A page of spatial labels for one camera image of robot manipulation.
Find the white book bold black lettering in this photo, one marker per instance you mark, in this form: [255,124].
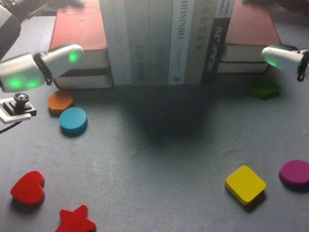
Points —
[181,60]

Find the grey table cloth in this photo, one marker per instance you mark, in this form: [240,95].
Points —
[154,181]

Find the grey book faint spine lettering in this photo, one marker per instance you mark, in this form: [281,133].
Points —
[160,36]

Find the thick red hardcover book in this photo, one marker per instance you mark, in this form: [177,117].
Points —
[251,26]
[82,81]
[77,31]
[241,67]

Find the grey book dark spine lettering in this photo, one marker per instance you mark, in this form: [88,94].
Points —
[138,36]

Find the beige book Chinese characters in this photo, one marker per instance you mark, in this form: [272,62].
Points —
[200,48]

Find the blue round block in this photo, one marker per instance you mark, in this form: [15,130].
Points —
[72,118]

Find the white book faint spine marks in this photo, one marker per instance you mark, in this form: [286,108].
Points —
[116,36]

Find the black spine book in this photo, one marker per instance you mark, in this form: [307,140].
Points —
[214,48]

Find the orange hexagon block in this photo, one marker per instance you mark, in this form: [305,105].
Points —
[60,101]

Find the yellow square block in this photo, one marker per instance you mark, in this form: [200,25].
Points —
[245,182]

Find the green wooden block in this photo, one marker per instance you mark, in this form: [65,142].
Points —
[264,89]

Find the red star block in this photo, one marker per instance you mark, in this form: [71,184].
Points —
[73,221]

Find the red heart block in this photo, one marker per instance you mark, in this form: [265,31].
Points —
[27,187]

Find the magenta round block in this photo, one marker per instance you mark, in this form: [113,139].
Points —
[295,172]

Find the black wrist camera white bracket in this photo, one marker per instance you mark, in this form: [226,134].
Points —
[20,106]

